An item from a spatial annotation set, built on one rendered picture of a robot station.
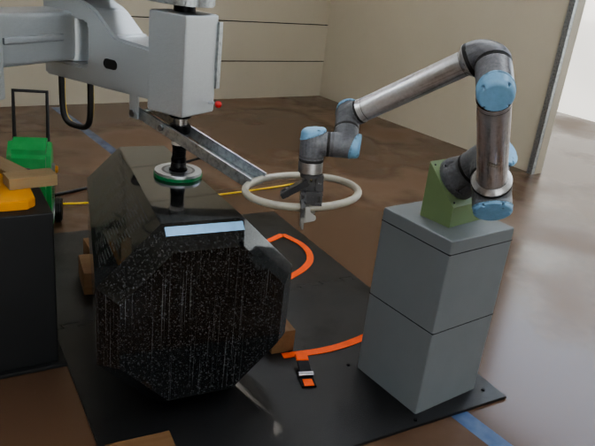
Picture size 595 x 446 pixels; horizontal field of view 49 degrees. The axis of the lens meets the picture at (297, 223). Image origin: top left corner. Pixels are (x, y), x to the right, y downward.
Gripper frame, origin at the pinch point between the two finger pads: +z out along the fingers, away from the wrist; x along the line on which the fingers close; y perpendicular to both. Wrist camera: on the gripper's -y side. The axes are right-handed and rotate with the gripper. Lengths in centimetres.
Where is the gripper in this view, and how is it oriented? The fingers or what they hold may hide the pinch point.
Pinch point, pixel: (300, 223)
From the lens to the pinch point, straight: 244.7
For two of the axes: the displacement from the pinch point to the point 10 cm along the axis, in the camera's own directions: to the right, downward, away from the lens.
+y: 10.0, 0.6, 0.3
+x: -0.1, -3.4, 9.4
